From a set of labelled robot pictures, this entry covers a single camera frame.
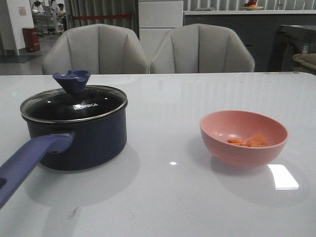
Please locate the pink bowl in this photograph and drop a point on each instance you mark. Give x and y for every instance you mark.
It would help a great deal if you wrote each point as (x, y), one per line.
(218, 127)

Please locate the glass lid purple knob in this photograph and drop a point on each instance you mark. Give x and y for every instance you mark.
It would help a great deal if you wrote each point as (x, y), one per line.
(74, 101)

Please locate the grey armchair right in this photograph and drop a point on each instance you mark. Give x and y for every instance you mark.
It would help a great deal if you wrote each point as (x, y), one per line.
(201, 48)

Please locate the grey armchair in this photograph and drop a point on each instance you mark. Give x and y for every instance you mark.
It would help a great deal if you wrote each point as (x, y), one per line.
(201, 48)
(99, 48)

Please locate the grey armchair left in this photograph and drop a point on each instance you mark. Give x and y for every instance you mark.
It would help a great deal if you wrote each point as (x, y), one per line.
(99, 48)

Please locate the white drawer cabinet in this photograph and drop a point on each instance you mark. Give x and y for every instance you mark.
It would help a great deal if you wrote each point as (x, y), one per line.
(156, 17)

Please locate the red barrier belt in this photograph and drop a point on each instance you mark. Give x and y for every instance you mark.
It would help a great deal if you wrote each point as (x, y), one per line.
(101, 17)

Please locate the grey counter with white top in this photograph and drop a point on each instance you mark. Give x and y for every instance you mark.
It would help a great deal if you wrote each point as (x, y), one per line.
(256, 28)

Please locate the fruit plate on counter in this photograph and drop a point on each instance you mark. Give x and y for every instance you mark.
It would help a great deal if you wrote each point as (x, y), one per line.
(251, 5)

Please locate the red bin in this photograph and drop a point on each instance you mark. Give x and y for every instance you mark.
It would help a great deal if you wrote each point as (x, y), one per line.
(31, 39)

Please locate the dark appliance at right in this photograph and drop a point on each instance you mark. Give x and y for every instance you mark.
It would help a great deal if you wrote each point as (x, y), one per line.
(288, 41)

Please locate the beige cushion at right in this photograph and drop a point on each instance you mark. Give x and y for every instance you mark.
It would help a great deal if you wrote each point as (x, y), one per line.
(305, 63)

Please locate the dark blue saucepan purple handle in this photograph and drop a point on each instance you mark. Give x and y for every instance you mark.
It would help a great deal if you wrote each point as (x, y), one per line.
(64, 146)

